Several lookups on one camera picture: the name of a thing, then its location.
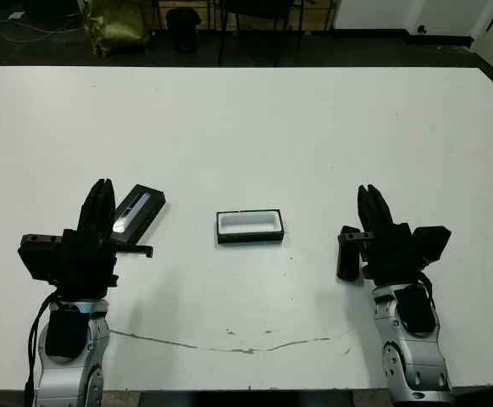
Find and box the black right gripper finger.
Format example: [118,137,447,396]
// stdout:
[357,184,379,237]
[366,185,396,239]

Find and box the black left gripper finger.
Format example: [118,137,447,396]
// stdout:
[98,180,117,246]
[79,179,106,246]

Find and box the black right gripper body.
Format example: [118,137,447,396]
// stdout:
[340,222,425,286]

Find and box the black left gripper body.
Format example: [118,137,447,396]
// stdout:
[62,226,154,300]

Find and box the black printed box lid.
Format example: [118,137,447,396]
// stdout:
[111,183,168,248]

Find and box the black oblong camera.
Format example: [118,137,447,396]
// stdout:
[336,235,365,282]

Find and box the black box base white insert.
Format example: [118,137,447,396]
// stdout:
[215,207,285,246]

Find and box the yellow-green plastic bag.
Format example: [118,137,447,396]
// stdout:
[83,0,152,59]

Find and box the black waste bin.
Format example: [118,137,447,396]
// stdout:
[165,8,201,54]

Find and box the black office chair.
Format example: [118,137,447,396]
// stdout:
[217,0,307,69]

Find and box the black right wrist camera housing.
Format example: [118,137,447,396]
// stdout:
[411,226,451,266]

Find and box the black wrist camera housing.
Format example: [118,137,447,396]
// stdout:
[17,232,68,282]
[411,226,451,266]

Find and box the black left wrist camera housing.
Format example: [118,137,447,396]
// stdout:
[17,232,68,282]

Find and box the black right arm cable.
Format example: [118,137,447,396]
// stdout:
[415,270,439,315]

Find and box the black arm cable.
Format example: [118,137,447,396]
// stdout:
[23,294,61,398]
[415,270,439,315]

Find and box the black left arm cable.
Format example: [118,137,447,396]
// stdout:
[23,294,61,398]

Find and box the white floor cable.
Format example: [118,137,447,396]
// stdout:
[0,14,89,44]

